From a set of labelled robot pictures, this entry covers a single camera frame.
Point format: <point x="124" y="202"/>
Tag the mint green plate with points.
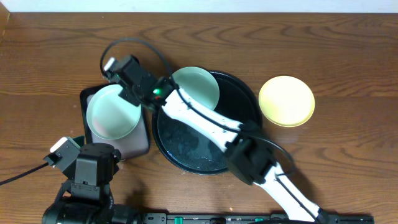
<point x="200" y="84"/>
<point x="109" y="116"/>

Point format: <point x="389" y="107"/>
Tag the rectangular black grey tray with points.
<point x="134" y="144"/>

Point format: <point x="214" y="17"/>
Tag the round black tray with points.
<point x="191" y="151"/>

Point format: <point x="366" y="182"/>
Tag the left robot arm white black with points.
<point x="68" y="209"/>

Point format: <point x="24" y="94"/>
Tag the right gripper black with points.
<point x="126" y="94"/>

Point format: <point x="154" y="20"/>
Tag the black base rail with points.
<point x="163" y="218"/>

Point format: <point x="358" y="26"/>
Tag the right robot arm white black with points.
<point x="249" y="155"/>

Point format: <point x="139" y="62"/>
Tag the yellow plate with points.
<point x="286" y="101"/>

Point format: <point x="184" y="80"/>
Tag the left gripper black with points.
<point x="74" y="185"/>

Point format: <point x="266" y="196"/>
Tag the green yellow sponge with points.
<point x="80" y="140"/>

